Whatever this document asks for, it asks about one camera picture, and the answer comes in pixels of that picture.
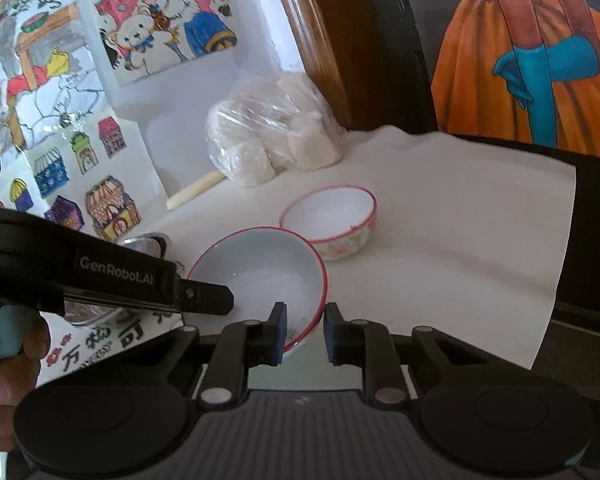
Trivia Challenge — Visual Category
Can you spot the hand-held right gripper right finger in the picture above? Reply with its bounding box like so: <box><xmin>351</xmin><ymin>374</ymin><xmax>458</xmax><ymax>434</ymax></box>
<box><xmin>324</xmin><ymin>301</ymin><xmax>454</xmax><ymax>407</ymax></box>

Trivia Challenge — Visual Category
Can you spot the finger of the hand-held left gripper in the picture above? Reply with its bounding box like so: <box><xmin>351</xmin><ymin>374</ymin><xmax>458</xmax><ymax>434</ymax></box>
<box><xmin>179</xmin><ymin>279</ymin><xmax>236</xmax><ymax>317</ymax></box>

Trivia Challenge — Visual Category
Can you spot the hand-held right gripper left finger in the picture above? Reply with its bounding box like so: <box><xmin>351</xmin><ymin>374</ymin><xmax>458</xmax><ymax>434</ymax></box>
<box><xmin>152</xmin><ymin>301</ymin><xmax>289</xmax><ymax>407</ymax></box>

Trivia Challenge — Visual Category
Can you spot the large steel plate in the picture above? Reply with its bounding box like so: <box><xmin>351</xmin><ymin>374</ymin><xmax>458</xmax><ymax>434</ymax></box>
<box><xmin>62</xmin><ymin>299</ymin><xmax>137</xmax><ymax>330</ymax></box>

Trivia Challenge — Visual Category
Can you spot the white red-rimmed bowl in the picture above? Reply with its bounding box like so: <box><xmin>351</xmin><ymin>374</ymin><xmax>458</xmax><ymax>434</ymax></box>
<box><xmin>186</xmin><ymin>227</ymin><xmax>328</xmax><ymax>362</ymax></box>
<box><xmin>279</xmin><ymin>185</ymin><xmax>378</xmax><ymax>262</ymax></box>

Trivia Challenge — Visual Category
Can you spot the steel bowl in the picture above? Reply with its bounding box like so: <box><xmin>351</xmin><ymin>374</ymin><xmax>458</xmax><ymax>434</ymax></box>
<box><xmin>116</xmin><ymin>231</ymin><xmax>185</xmax><ymax>273</ymax></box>

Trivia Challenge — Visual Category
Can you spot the person's left hand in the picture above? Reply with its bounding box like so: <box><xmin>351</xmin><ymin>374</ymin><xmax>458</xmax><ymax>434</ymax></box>
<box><xmin>0</xmin><ymin>315</ymin><xmax>52</xmax><ymax>454</ymax></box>

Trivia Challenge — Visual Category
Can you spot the houses drawing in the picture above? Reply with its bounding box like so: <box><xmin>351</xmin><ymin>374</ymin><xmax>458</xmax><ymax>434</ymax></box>
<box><xmin>0</xmin><ymin>110</ymin><xmax>170</xmax><ymax>242</ymax></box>

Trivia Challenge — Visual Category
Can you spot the white stick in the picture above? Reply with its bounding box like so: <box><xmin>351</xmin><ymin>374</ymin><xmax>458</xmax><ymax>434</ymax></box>
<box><xmin>166</xmin><ymin>170</ymin><xmax>222</xmax><ymax>210</ymax></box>

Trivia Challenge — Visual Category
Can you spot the white printed tablecloth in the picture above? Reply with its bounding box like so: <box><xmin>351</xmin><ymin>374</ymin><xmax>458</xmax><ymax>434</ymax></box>
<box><xmin>34</xmin><ymin>126</ymin><xmax>579</xmax><ymax>397</ymax></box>

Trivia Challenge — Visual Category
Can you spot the plastic bag of white rolls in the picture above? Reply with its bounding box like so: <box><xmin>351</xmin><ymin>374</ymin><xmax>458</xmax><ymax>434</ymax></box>
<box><xmin>205</xmin><ymin>74</ymin><xmax>347</xmax><ymax>188</ymax></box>

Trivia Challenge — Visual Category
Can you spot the child in blue vest drawing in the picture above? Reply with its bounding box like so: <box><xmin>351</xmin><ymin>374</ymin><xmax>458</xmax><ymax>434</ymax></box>
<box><xmin>0</xmin><ymin>0</ymin><xmax>115</xmax><ymax>153</ymax></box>

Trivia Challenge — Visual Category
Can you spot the teddy bear drawing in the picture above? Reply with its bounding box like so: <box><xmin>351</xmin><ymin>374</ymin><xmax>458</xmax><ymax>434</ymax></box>
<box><xmin>82</xmin><ymin>0</ymin><xmax>239</xmax><ymax>89</ymax></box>

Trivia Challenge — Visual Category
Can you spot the wooden frame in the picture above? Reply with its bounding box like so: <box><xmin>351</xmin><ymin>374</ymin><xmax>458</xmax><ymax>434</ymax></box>
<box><xmin>269</xmin><ymin>0</ymin><xmax>352</xmax><ymax>130</ymax></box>

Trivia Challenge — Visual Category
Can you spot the orange dress wall poster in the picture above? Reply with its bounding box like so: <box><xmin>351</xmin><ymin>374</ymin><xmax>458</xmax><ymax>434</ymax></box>
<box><xmin>429</xmin><ymin>0</ymin><xmax>600</xmax><ymax>157</ymax></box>

